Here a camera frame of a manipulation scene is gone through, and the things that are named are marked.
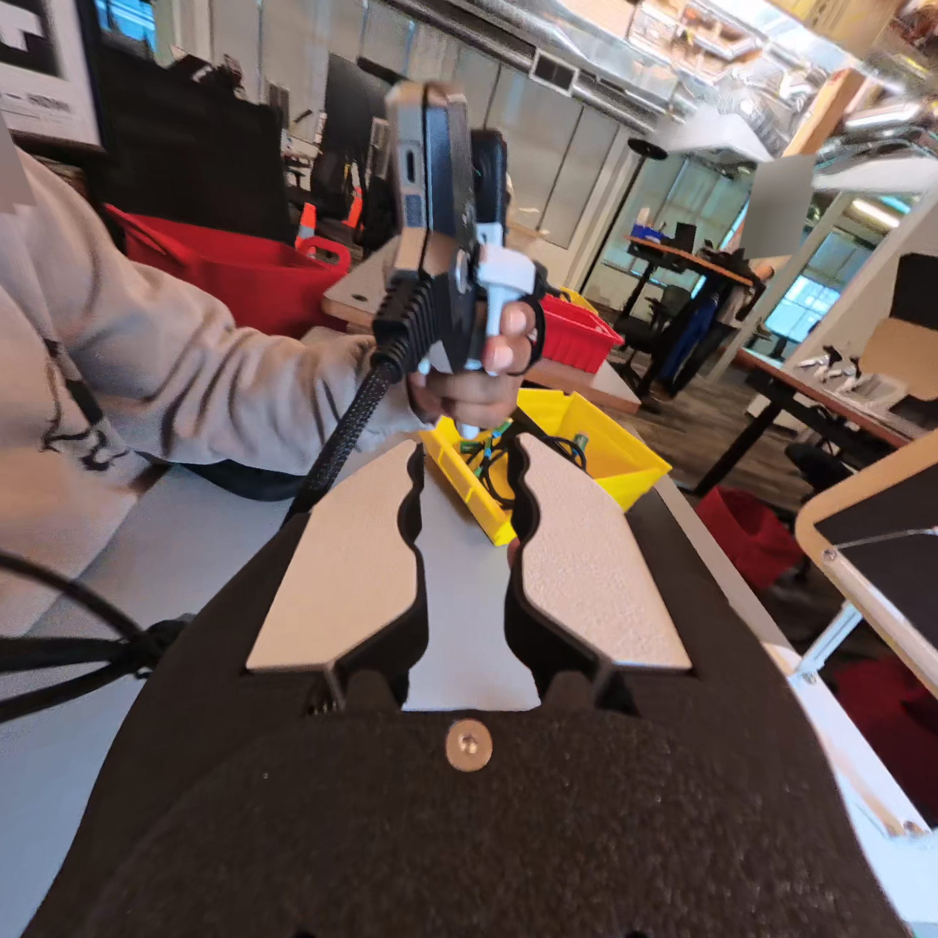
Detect red plastic bin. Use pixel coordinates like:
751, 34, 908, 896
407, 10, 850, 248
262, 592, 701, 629
535, 294, 624, 375

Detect black braided hub cable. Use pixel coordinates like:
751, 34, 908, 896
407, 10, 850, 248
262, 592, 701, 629
0, 272, 441, 722

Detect person's left forearm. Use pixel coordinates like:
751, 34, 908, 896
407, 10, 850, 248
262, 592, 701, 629
0, 132, 426, 507

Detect black panel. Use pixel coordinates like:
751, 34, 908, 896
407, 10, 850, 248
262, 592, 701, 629
887, 253, 938, 331

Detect tan cardboard sheet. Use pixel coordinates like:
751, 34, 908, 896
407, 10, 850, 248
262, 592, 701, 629
862, 316, 938, 400

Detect red bag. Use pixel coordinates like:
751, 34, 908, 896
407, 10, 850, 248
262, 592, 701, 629
697, 489, 804, 587

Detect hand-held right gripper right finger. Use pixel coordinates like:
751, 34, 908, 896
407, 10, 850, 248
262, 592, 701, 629
506, 434, 693, 678

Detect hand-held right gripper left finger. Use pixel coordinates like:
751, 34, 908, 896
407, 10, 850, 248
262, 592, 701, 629
245, 440, 429, 678

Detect person's left hand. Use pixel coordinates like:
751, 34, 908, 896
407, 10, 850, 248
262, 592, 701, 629
408, 301, 536, 426

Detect framed black white poster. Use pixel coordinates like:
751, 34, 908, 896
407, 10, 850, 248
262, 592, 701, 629
0, 0, 107, 150

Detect yellow plastic bin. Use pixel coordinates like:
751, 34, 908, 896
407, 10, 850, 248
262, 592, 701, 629
418, 389, 672, 546

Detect grey hdmi hub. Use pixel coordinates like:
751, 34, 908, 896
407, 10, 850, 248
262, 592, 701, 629
384, 81, 477, 287

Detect large red object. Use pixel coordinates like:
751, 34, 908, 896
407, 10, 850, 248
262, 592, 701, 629
103, 206, 353, 338

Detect braided hdmi cable green plugs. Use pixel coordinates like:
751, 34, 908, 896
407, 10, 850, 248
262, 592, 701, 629
452, 418, 590, 507

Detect cluttered wooden desk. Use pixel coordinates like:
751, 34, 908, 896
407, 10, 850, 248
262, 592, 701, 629
689, 348, 938, 499

